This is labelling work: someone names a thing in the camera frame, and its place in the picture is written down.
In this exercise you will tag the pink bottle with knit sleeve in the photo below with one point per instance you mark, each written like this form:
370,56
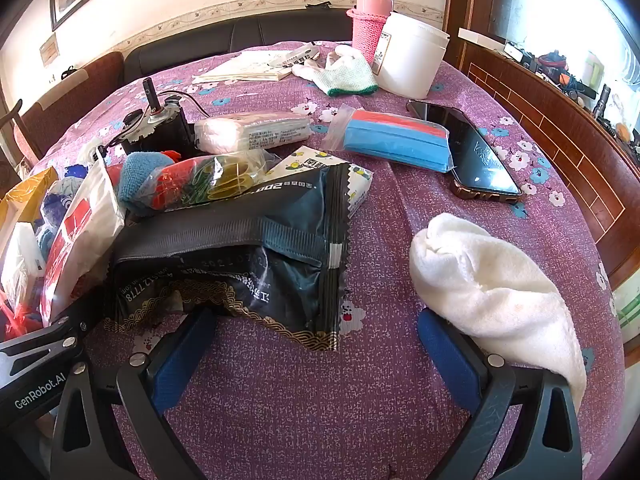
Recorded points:
367,25

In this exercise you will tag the brown wooden chair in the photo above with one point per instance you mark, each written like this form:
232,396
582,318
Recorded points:
90,85

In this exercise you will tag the white paper booklet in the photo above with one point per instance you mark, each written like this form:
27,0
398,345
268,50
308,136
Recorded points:
245,65

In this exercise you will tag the clear bag of colourful bands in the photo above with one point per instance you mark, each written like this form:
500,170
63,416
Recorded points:
215,180

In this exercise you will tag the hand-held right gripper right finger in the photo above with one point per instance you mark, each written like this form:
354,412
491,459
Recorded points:
445,355

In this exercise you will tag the white tissue pack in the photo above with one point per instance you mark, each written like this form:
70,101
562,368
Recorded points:
250,132

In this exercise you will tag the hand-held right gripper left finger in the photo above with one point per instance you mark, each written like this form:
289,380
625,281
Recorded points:
172,375

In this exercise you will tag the lemon print tissue packet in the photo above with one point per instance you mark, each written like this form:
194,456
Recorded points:
340,180

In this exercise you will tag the black smartphone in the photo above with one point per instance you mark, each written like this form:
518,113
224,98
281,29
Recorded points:
480,155

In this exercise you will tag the blue printed bag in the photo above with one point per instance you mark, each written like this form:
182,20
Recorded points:
57,200

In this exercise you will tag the black foil packet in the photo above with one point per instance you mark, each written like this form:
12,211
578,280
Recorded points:
225,260

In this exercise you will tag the purple floral tablecloth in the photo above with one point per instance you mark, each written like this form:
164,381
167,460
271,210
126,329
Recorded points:
390,240

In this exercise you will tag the blue face mask pack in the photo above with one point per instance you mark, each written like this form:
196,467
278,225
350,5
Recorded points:
390,140

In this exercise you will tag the wood framed glass panel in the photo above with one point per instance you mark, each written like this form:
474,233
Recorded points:
550,5

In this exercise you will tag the black sofa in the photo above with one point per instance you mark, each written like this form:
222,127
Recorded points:
210,40

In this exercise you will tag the wooden sideboard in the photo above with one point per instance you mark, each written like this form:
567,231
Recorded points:
550,125

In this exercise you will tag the blue knit cloth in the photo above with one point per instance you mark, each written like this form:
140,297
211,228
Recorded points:
140,180

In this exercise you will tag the bamboo print wall panel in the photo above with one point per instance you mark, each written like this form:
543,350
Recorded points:
629,310

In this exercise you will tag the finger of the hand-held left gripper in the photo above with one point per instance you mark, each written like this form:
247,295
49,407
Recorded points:
55,332

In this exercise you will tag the small wall plaque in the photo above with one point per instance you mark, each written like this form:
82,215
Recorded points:
49,50

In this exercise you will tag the white plastic jar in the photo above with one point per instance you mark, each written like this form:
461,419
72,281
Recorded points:
410,60

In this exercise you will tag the white terry cloth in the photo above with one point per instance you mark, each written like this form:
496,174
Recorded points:
490,290

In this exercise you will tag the clutter of small tools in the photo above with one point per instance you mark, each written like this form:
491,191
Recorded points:
555,67

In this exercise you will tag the black electric motor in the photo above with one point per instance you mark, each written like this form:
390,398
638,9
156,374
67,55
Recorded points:
160,122

